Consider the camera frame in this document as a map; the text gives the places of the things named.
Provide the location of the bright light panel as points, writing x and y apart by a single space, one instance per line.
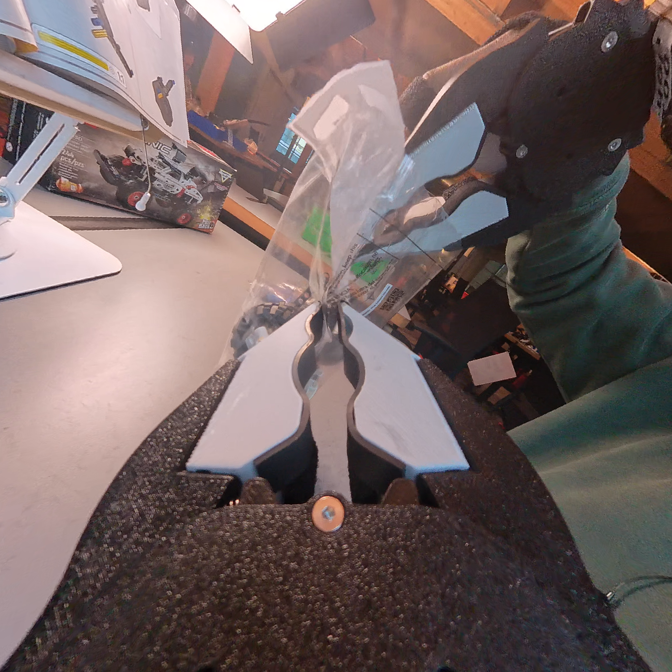
263 16

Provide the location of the window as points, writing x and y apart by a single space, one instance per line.
289 142

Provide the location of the white stand base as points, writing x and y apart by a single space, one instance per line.
42 252

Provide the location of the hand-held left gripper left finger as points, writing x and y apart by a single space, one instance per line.
252 415

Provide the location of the toy truck box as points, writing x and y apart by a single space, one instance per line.
158 179

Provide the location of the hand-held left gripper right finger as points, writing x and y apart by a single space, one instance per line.
410 415

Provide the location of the instruction booklet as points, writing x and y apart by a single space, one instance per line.
95 53

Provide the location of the green box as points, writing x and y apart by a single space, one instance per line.
315 231

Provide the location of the background wooden table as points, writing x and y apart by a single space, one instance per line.
247 215

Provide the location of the person's torso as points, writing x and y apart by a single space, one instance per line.
609 504

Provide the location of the large clear plastic bag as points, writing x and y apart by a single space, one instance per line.
347 179

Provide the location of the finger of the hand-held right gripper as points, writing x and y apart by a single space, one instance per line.
462 218
452 147

